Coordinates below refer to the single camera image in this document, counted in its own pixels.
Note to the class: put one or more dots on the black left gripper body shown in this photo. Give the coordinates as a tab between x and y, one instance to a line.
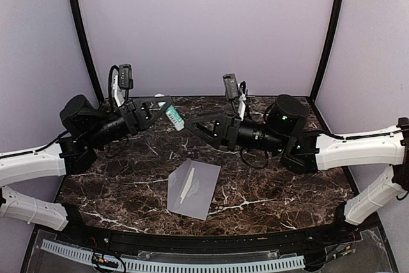
100	136

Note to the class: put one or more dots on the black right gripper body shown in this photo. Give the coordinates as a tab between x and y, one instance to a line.
275	143

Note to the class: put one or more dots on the small white-capped glue bottle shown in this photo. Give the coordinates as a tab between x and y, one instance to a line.
175	118

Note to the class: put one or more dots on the grey paper envelope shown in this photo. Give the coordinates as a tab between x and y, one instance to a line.
197	203

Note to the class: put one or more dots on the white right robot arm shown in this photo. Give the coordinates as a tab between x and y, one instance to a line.
318	150

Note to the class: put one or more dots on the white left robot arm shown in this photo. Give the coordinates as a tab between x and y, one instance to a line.
74	151

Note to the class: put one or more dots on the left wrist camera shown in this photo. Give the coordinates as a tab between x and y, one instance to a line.
120	82

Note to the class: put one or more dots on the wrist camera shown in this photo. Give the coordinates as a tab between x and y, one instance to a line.
120	82
236	94

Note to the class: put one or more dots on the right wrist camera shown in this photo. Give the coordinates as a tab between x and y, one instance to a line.
236	94

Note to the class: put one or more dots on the black front rail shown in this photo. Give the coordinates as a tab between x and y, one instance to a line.
309	240

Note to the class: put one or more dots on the white slotted cable duct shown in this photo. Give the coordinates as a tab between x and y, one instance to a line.
167	262

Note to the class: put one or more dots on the black frame corner post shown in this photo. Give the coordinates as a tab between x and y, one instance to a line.
327	47

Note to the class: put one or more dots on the black left frame post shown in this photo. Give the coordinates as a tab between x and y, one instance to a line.
86	52

